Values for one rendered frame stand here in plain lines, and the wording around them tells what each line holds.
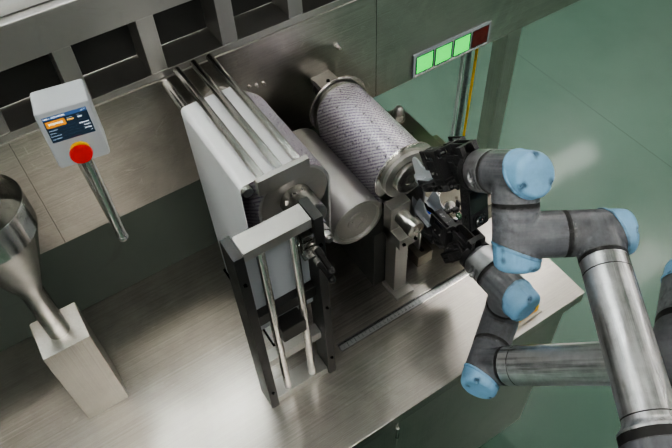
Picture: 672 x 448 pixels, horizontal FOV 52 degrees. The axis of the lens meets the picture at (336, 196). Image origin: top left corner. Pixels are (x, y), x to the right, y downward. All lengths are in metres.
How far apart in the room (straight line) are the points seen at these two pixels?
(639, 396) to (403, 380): 0.64
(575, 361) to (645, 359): 0.27
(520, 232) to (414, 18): 0.73
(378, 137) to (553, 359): 0.53
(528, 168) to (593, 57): 2.81
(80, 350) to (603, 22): 3.36
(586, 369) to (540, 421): 1.26
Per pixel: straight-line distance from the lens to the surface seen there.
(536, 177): 1.07
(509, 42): 2.28
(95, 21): 1.27
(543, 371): 1.32
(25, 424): 1.65
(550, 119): 3.43
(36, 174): 1.41
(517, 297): 1.37
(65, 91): 0.96
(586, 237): 1.12
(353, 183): 1.40
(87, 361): 1.43
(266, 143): 1.20
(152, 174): 1.51
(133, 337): 1.66
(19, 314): 1.68
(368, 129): 1.40
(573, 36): 3.97
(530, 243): 1.09
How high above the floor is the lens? 2.28
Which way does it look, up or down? 50 degrees down
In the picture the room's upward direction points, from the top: 3 degrees counter-clockwise
